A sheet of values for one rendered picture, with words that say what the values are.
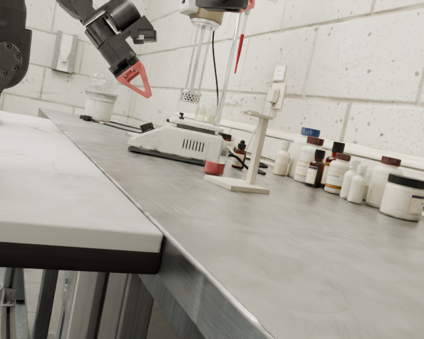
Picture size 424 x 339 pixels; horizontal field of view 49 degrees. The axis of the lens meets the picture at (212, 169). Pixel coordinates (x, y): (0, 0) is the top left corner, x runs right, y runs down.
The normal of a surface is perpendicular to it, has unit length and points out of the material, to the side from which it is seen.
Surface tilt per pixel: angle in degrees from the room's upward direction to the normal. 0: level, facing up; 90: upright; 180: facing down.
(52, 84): 90
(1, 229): 90
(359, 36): 90
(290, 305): 0
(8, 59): 90
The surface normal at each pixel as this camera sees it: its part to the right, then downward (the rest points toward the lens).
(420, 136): -0.90, -0.15
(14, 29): 0.80, 0.22
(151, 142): 0.04, 0.11
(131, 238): 0.39, 0.18
